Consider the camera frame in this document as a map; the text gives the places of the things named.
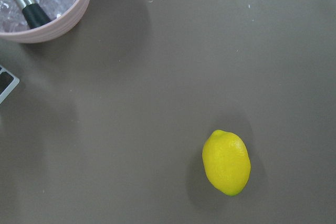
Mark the yellow lemon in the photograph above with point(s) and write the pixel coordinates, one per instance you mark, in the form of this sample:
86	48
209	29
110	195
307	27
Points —
226	162

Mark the pink ribbed ice bowl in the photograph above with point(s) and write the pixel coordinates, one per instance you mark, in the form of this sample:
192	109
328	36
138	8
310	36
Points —
53	29

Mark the white wire cup rack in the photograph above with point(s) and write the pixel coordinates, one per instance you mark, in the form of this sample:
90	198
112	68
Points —
8	83

